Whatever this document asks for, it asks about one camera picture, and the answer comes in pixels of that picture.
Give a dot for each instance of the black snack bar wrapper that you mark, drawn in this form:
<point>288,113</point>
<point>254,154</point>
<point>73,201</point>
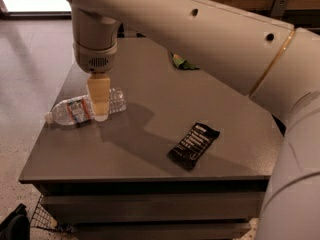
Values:
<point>188,151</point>

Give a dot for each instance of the clear plastic water bottle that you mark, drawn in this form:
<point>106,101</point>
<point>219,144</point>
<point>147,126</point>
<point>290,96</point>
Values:
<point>78,109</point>

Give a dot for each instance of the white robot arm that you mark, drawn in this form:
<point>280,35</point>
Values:
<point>273,63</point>

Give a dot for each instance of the wire mesh basket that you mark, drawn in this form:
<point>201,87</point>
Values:
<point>41,219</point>

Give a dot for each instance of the green snack bag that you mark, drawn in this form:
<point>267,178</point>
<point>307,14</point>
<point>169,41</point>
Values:
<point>181,63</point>

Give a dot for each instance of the grey drawer cabinet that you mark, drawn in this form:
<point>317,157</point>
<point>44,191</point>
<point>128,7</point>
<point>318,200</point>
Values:
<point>114,180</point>

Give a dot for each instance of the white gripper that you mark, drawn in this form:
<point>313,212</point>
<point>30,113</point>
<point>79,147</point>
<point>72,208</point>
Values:
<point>94,59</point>

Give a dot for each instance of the right metal wall bracket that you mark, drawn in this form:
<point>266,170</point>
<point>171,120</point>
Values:
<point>278,8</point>

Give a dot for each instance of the black bag on floor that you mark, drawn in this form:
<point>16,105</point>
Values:
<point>16,225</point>

